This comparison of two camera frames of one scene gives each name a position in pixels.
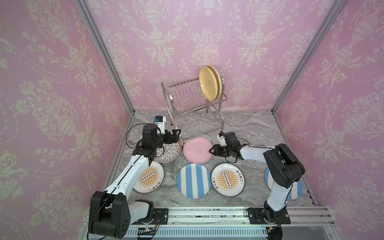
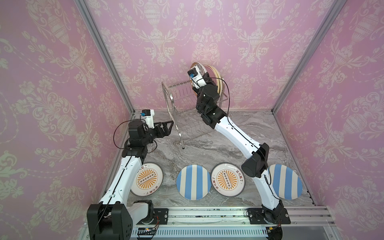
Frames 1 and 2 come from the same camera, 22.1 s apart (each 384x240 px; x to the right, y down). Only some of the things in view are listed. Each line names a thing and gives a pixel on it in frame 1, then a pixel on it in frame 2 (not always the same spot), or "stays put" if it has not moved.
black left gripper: x=175 y=138 → x=166 y=132
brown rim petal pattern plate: x=167 y=152 → x=201 y=67
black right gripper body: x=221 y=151 → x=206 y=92
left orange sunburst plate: x=151 y=180 stays put
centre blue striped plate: x=194 y=181 stays put
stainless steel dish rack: x=194 y=116 stays put
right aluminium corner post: x=329 y=17 stays put
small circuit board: x=146 y=231 stays put
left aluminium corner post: x=91 y=24 stays put
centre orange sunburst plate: x=228 y=179 stays put
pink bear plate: x=196 y=150 → x=211 y=74
